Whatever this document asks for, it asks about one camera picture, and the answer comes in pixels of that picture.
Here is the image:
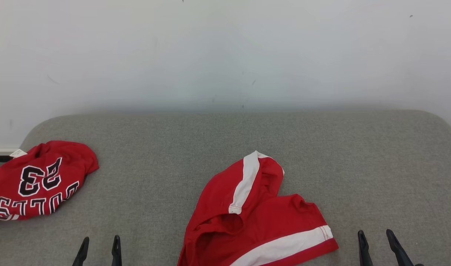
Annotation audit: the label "red Bulls jersey white sleeves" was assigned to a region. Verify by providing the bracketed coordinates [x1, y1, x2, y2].
[0, 140, 100, 225]

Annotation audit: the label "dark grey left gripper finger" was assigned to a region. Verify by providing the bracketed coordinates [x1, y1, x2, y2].
[72, 236, 90, 266]
[112, 235, 123, 266]

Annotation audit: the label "white and dark wall baseboard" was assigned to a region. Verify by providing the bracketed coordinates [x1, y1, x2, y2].
[0, 148, 22, 163]

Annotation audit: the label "red shorts white stripe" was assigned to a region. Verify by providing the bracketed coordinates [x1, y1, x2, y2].
[177, 151, 339, 266]

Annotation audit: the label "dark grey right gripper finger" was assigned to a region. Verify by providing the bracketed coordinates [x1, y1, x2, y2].
[386, 229, 414, 266]
[357, 230, 374, 266]

